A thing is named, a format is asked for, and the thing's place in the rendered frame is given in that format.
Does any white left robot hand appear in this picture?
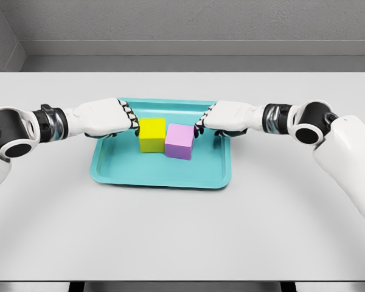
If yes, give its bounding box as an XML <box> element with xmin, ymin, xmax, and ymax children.
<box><xmin>75</xmin><ymin>97</ymin><xmax>141</xmax><ymax>139</ymax></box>

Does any teal rectangular tray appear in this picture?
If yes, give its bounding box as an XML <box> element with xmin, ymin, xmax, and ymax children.
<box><xmin>90</xmin><ymin>97</ymin><xmax>231</xmax><ymax>191</ymax></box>

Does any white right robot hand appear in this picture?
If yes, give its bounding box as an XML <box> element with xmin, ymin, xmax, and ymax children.
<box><xmin>193</xmin><ymin>100</ymin><xmax>255</xmax><ymax>138</ymax></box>

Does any pink cube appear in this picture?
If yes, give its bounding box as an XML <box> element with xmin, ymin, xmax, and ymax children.
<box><xmin>164</xmin><ymin>123</ymin><xmax>196</xmax><ymax>160</ymax></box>

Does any yellow cube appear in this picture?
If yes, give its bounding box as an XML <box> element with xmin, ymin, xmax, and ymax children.
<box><xmin>139</xmin><ymin>117</ymin><xmax>167</xmax><ymax>153</ymax></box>

